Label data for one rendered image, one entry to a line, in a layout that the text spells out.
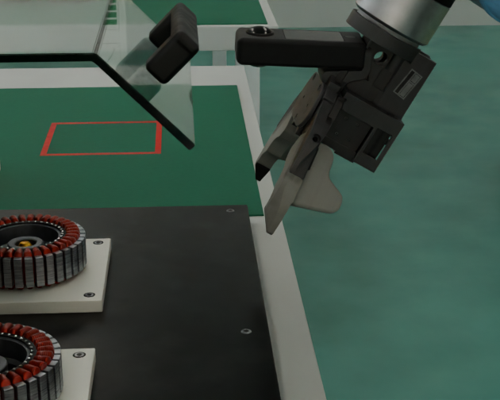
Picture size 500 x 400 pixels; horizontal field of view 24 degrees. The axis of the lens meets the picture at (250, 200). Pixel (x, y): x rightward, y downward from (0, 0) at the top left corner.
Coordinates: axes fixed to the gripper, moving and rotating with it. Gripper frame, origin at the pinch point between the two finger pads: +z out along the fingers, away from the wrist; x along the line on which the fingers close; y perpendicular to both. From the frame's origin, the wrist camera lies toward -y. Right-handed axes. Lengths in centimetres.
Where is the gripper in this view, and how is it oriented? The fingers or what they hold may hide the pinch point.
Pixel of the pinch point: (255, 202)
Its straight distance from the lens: 108.1
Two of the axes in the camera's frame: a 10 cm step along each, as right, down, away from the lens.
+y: 8.6, 4.5, 2.2
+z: -5.0, 8.2, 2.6
